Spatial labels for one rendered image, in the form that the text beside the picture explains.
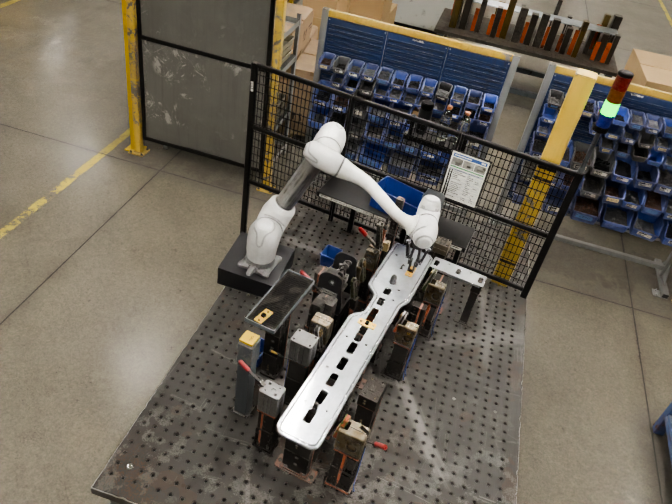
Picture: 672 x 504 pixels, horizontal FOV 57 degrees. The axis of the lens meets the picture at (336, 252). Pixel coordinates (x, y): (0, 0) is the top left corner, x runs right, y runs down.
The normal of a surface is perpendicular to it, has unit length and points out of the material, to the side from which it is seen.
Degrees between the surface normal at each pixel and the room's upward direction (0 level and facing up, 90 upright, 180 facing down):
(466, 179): 90
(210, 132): 96
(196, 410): 0
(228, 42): 92
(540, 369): 0
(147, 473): 0
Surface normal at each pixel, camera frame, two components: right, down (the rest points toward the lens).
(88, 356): 0.14, -0.77
